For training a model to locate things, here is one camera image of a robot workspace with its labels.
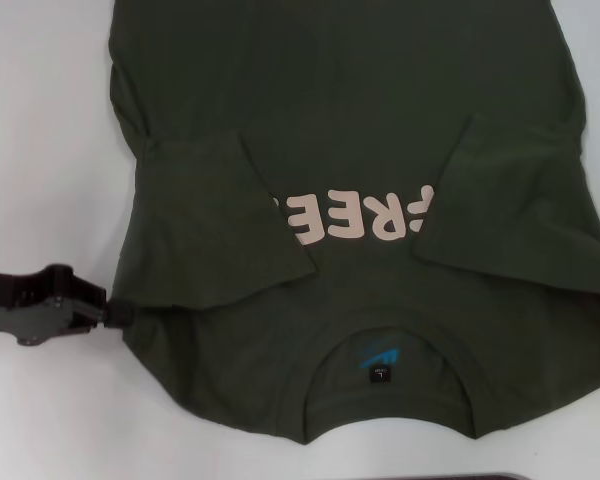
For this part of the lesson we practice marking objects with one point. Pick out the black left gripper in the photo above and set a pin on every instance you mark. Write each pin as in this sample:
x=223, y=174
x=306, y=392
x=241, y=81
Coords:
x=15, y=307

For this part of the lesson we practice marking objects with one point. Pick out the dark green FREE t-shirt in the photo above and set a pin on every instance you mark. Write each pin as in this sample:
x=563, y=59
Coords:
x=355, y=75

